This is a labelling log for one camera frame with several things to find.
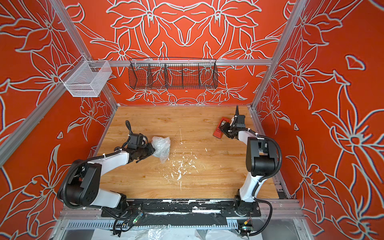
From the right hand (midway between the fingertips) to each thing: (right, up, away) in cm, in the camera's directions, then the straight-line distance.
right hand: (221, 126), depth 98 cm
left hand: (-43, -14, -5) cm, 46 cm away
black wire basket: (-33, +36, +2) cm, 49 cm away
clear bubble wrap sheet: (-38, -12, -10) cm, 41 cm away
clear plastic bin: (-87, +30, -6) cm, 92 cm away
